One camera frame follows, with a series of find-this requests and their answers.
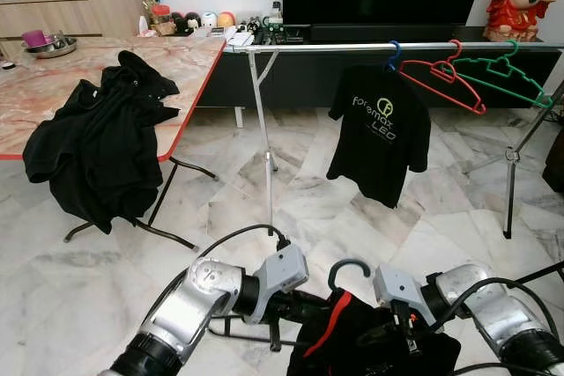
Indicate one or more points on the black garment with red stripe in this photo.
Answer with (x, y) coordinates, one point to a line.
(370, 350)

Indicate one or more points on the light wooden sideboard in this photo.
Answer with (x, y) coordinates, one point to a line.
(70, 11)

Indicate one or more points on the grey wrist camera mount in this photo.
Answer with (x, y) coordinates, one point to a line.
(282, 270)
(401, 286)

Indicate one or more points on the jar with red lid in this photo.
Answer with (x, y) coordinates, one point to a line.
(160, 22)

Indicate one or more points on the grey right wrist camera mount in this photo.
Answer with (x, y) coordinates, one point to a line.
(401, 286)

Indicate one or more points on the black television console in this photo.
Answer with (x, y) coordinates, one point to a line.
(300, 77)

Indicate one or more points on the purple cup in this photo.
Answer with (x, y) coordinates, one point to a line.
(33, 39)

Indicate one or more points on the silver metal clothes rack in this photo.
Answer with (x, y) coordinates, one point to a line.
(308, 45)

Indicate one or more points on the blue plastic hanger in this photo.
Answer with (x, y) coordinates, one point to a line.
(399, 55)

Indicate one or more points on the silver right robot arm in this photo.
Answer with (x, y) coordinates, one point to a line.
(493, 305)

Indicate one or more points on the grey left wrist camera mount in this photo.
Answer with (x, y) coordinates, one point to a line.
(282, 270)

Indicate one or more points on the marble top folding table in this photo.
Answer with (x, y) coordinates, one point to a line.
(53, 77)

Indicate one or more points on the white paper stack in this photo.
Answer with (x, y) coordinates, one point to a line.
(240, 37)

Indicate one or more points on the clear bottle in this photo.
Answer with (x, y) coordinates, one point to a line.
(275, 15)

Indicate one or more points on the red plastic hanger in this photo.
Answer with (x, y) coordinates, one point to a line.
(447, 70)

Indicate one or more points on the metal bowl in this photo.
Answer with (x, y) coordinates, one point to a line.
(60, 48)

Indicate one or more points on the green plastic hanger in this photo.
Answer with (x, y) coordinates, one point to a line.
(504, 65)

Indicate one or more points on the black jacket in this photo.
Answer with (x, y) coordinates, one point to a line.
(97, 156)

